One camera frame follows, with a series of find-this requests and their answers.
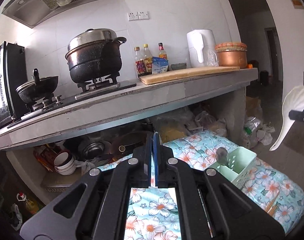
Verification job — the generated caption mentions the bamboo chopstick one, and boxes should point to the bamboo chopstick one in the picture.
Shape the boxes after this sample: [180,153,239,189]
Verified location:
[265,194,279,216]

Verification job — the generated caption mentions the steel spoon in caddy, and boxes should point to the steel spoon in caddy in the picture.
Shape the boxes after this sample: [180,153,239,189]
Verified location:
[215,147,229,166]

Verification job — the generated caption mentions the stacked white bowls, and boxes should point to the stacked white bowls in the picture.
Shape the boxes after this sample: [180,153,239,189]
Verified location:
[54,152,76,176]

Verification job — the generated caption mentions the green plastic utensil caddy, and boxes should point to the green plastic utensil caddy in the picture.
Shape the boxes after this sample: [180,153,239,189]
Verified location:
[209,147,257,189]

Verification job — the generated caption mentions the floral blue cloth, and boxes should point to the floral blue cloth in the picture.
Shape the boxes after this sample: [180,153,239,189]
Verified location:
[93,134,304,239]

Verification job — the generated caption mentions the cooking oil bottle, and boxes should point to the cooking oil bottle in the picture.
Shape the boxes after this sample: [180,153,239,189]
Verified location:
[16,192,40,215]

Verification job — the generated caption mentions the grey concrete counter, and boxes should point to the grey concrete counter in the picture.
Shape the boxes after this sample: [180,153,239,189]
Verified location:
[0,68,258,150]

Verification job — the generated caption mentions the copper pot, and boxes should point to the copper pot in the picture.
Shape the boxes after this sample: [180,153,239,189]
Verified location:
[217,50,247,69]

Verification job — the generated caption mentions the woven basket tray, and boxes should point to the woven basket tray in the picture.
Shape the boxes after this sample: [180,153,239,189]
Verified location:
[215,42,247,52]

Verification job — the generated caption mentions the black gas stove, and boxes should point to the black gas stove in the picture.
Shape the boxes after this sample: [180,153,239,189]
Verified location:
[7,72,137,128]

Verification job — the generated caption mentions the white electric kettle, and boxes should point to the white electric kettle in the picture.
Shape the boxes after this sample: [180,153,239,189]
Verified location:
[187,29,219,68]

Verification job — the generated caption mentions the small black wok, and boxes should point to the small black wok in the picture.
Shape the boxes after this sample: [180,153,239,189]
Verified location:
[16,68,59,104]

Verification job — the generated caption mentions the wooden cutting board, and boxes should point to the wooden cutting board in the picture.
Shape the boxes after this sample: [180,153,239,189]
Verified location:
[140,66,240,85]

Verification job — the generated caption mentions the blue white salt bag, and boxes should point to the blue white salt bag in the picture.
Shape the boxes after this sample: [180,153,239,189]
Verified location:
[152,57,168,74]

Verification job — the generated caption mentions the sauce bottle red label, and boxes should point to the sauce bottle red label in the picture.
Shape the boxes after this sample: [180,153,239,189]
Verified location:
[134,47,147,77]

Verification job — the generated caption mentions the large black steamer pot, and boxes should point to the large black steamer pot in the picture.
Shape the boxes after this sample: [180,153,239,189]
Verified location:
[65,28,127,83]

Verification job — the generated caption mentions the sauce bottle red cap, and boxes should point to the sauce bottle red cap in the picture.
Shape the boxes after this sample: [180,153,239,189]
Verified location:
[159,42,168,60]

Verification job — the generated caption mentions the sauce bottle yellow cap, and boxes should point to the sauce bottle yellow cap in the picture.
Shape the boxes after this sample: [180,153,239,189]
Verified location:
[143,44,153,74]

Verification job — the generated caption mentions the black splash guard panel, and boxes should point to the black splash guard panel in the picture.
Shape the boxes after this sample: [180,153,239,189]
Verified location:
[0,41,28,129]

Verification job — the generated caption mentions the white wall socket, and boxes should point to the white wall socket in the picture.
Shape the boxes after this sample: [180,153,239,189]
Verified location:
[127,11,150,21]

